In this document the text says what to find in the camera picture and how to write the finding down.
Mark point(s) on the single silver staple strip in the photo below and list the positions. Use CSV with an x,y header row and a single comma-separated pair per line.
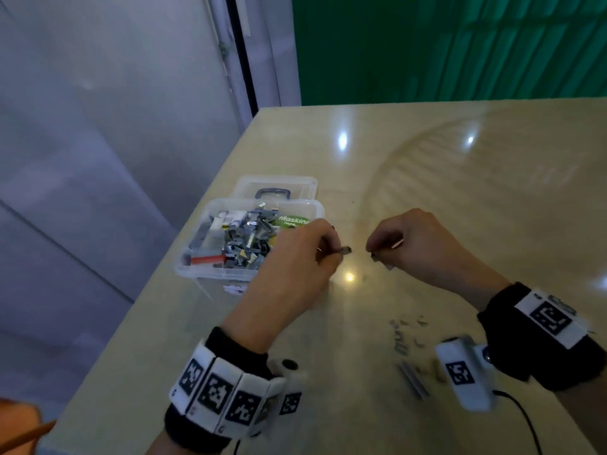
x,y
341,249

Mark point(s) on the green curtain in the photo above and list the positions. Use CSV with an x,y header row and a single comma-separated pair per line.
x,y
446,47

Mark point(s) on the small white staple box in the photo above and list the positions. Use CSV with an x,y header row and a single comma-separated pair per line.
x,y
223,220

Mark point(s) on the pile of metal staple strips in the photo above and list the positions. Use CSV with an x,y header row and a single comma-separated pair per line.
x,y
410,360

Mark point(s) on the black window post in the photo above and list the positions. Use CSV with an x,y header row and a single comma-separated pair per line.
x,y
242,57

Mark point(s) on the red stapler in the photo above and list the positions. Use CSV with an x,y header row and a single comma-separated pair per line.
x,y
204,260

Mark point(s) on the person's left hand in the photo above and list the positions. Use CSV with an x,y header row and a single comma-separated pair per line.
x,y
284,279

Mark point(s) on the transparent box lid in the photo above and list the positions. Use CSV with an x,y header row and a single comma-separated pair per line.
x,y
284,184

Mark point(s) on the black marker wristband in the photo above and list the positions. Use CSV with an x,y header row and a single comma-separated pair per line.
x,y
223,393
541,336

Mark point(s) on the person's right hand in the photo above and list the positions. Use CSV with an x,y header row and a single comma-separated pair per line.
x,y
427,251

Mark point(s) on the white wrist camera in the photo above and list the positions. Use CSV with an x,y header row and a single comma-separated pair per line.
x,y
284,393
465,374

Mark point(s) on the transparent storage box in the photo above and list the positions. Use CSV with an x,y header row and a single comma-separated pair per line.
x,y
204,275

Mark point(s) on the orange chair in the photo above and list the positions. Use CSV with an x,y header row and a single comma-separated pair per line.
x,y
19,426

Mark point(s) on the person's right forearm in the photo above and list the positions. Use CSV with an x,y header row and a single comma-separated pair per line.
x,y
588,421

